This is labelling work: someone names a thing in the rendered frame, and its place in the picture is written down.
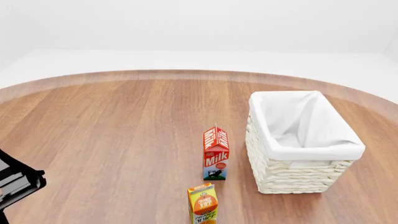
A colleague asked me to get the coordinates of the white wicker basket with liner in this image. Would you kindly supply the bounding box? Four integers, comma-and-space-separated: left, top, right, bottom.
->
245, 90, 366, 194

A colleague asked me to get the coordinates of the orange juice carton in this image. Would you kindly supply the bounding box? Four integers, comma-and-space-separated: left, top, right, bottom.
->
187, 182, 219, 224

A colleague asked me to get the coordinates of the red milk carton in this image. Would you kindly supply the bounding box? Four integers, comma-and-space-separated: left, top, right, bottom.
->
203, 123, 230, 181

